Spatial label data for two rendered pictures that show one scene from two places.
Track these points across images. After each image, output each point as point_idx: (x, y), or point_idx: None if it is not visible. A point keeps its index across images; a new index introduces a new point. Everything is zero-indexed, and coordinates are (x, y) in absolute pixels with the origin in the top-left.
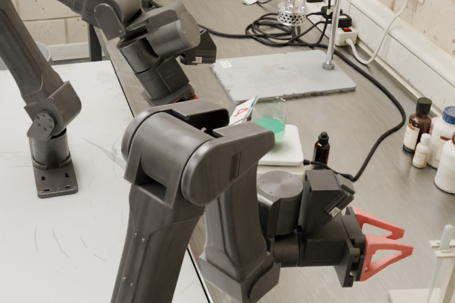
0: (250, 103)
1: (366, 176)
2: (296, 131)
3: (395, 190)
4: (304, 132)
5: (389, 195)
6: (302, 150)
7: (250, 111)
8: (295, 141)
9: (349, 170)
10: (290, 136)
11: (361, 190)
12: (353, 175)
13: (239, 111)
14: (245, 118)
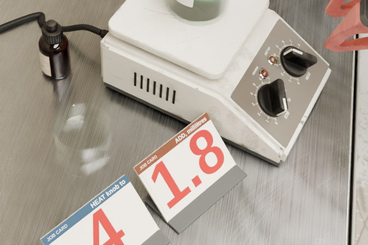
0: (73, 235)
1: (14, 13)
2: (120, 11)
3: None
4: (6, 151)
5: None
6: (57, 106)
7: (107, 187)
8: None
9: (26, 35)
10: (140, 5)
11: None
12: (32, 24)
13: (105, 242)
14: (136, 166)
